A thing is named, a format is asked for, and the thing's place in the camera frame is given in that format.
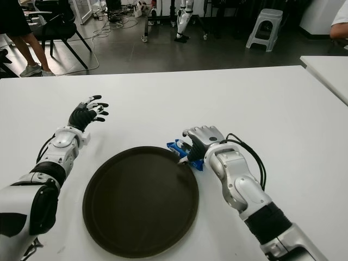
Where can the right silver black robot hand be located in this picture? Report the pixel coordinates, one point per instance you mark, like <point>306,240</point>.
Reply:
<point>209,136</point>

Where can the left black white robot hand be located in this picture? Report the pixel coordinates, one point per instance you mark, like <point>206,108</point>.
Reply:
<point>81,117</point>

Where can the blue Oreo packet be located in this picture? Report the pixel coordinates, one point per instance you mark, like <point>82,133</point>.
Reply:
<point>174,145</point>

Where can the dark brown round tray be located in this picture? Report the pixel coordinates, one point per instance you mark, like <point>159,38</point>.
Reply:
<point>138,204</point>

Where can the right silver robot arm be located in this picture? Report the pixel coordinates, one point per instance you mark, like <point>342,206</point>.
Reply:
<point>242,187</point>

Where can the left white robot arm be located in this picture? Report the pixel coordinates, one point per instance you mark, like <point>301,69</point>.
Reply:
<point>61,144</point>

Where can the black chair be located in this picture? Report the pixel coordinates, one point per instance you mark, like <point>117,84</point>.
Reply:
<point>59,30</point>

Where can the white framed glass panel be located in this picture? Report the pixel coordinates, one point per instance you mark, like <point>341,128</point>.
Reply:
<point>85,9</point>

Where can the white humanoid robot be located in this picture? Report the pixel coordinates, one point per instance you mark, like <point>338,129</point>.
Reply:
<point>181,20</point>

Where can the standing person in black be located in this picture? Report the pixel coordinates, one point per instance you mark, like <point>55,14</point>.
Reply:
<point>16,16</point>

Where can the white bag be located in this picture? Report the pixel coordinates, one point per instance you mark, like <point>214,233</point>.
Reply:
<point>137,10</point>

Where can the white plastic stool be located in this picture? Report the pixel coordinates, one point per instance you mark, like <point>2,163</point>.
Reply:
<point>269,13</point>

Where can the white side table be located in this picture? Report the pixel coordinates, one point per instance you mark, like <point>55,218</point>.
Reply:
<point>329,70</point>

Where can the white cabinet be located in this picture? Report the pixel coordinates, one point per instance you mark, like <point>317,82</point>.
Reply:
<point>318,16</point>

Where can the person in white shirt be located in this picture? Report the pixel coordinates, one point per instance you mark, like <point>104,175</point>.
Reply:
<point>340,24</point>

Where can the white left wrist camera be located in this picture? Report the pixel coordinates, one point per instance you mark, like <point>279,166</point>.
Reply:
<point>86,138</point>

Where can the black wheeled frame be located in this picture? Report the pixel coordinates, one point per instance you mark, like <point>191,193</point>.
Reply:
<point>146,21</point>

